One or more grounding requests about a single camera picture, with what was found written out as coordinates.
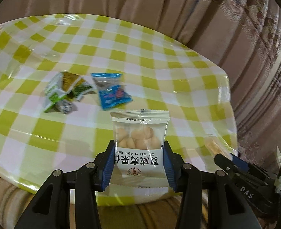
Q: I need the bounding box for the orange cracker clear packet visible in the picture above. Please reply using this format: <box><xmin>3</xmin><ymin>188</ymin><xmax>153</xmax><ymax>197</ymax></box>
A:
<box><xmin>204</xmin><ymin>135</ymin><xmax>233</xmax><ymax>160</ymax></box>

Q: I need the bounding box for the white macadamia nut packet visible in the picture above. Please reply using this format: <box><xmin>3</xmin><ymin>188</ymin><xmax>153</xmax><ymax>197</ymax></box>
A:
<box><xmin>110</xmin><ymin>110</ymin><xmax>170</xmax><ymax>188</ymax></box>

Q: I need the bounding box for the small blue white candy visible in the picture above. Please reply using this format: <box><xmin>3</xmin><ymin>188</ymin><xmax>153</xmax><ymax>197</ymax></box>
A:
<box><xmin>55</xmin><ymin>99</ymin><xmax>75</xmax><ymax>114</ymax></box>

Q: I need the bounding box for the green white snack packet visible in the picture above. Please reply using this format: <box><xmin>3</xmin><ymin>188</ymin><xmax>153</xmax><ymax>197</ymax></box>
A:
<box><xmin>44</xmin><ymin>72</ymin><xmax>67</xmax><ymax>112</ymax></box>

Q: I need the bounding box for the green yellow pea packet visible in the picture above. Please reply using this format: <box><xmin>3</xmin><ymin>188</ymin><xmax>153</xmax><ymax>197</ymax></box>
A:
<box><xmin>62</xmin><ymin>71</ymin><xmax>82</xmax><ymax>94</ymax></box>
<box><xmin>69</xmin><ymin>78</ymin><xmax>94</xmax><ymax>101</ymax></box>

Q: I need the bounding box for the striped sofa cushion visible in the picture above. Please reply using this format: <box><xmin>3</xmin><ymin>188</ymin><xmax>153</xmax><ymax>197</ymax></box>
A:
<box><xmin>0</xmin><ymin>178</ymin><xmax>181</xmax><ymax>228</ymax></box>

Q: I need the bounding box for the green white checkered tablecloth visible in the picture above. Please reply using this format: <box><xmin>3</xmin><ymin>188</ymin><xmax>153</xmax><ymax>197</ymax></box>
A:
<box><xmin>0</xmin><ymin>14</ymin><xmax>237</xmax><ymax>193</ymax></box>

